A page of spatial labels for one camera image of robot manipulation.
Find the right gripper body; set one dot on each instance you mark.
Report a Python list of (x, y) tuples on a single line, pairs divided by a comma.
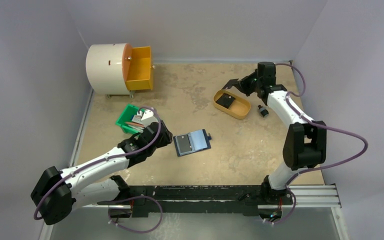
[(241, 84)]

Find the black card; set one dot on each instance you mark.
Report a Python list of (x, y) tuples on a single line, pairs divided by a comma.
[(225, 100), (183, 144)]

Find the aluminium frame rail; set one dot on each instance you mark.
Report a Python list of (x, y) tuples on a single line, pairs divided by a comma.
[(313, 196)]

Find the tan oval tray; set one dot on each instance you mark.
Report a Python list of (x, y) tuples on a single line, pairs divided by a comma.
[(239, 109)]

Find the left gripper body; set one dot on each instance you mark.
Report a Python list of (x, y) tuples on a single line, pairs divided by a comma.
[(163, 142)]

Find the small black cylinder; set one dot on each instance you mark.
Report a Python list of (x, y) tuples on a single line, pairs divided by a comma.
[(263, 111)]

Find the green plastic bin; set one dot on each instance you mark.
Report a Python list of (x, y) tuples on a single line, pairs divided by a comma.
[(124, 120)]

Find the orange drawer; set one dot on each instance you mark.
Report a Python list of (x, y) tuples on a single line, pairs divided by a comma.
[(141, 70)]

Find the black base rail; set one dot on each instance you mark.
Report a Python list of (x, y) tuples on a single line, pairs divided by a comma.
[(247, 200)]

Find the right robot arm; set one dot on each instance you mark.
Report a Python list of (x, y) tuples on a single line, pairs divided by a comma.
[(305, 144)]

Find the white cylindrical drawer cabinet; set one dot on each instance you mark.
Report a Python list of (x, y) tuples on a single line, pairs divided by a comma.
[(107, 68)]

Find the blue leather card holder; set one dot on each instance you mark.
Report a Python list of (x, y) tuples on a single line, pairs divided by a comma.
[(200, 141)]

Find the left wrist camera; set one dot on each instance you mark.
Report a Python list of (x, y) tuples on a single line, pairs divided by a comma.
[(147, 116)]

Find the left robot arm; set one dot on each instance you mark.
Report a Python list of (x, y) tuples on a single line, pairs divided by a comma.
[(59, 192)]

